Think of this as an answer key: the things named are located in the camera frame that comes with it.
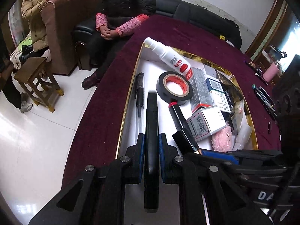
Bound black marker pen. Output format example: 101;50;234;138
144;91;160;213

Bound pink fluffy puff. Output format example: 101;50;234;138
211;125;232;152

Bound seated person black jacket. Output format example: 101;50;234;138
82;0;156;90

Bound red lipstick black case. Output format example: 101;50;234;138
168;102;201;155

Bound white red spray bottle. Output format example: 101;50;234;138
144;37;191;77

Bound black electrical tape roll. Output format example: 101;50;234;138
156;71;193;106

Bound person in beige coat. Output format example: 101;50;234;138
21;0;51;62

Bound small white barcode box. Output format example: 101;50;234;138
187;106;226;142

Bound grey tall carton box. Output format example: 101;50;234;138
186;67;213;113

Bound white gold-rimmed tray box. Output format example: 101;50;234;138
118;38;258;156

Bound blue white medicine box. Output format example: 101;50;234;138
206;77;231;113

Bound black gel pen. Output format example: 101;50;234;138
135;72;144;141

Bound wooden stool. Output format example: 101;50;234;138
14;57;64;113

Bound black pens on cloth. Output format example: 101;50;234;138
252;84;277;121

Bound pink thermos cup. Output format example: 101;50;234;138
262;62;279;82

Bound black leather sofa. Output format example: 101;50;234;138
72;0;242;71

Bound brown armchair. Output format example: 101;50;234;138
41;0;100;76

